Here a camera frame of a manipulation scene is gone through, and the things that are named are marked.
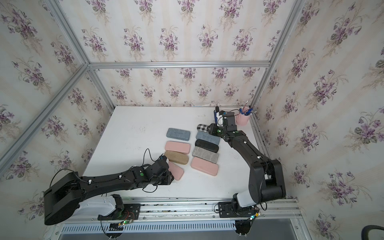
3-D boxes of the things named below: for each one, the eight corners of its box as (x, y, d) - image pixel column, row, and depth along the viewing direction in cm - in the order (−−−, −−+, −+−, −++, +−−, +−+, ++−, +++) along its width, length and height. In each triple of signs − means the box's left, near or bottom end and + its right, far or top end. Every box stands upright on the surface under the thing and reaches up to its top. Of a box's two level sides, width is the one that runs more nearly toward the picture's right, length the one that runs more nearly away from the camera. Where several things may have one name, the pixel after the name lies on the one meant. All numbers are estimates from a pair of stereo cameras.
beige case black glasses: (194, 146, 99) (194, 144, 97) (196, 139, 102) (196, 137, 100) (217, 153, 96) (218, 151, 93) (219, 146, 99) (220, 144, 97)
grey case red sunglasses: (191, 155, 94) (191, 153, 92) (194, 147, 98) (194, 145, 96) (216, 163, 91) (217, 162, 89) (218, 155, 95) (219, 153, 93)
